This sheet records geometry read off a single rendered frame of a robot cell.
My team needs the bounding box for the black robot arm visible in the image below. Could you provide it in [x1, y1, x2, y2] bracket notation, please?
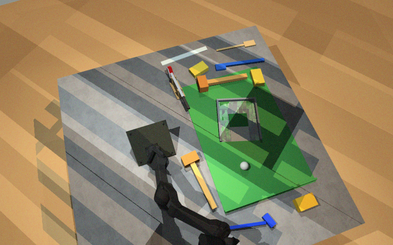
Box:
[145, 143, 240, 245]

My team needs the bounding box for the white flat bar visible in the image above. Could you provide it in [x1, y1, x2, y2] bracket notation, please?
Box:
[161, 46, 208, 66]

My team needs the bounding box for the green flat mat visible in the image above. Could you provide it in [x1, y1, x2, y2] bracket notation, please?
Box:
[182, 66, 314, 210]

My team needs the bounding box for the white golf ball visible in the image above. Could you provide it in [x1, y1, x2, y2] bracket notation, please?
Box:
[240, 162, 249, 170]

